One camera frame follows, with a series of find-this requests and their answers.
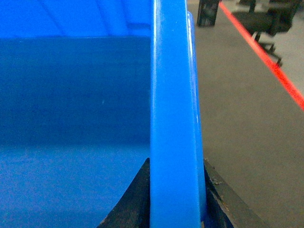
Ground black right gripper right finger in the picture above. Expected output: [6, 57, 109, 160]
[204, 160, 268, 228]

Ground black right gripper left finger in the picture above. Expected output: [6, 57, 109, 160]
[98, 158, 151, 228]

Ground black mesh bin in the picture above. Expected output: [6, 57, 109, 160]
[197, 0, 220, 27]

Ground black office chair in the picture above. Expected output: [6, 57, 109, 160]
[232, 0, 301, 67]

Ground large blue plastic crate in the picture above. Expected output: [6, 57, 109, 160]
[0, 0, 206, 228]

